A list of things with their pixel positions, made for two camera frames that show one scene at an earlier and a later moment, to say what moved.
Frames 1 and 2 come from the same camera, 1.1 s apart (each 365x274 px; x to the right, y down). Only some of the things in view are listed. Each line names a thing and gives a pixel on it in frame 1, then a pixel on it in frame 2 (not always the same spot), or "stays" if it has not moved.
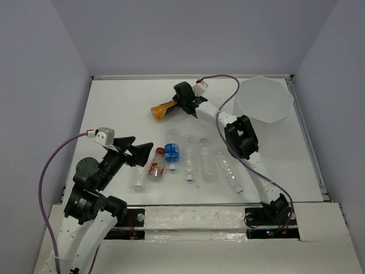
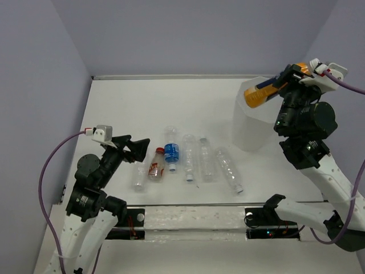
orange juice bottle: (159, 111) to (256, 95)
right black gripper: (176, 98) to (292, 74)
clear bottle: (229, 168) stays
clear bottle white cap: (189, 144) stays
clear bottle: (139, 177) stays
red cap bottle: (157, 167) stays
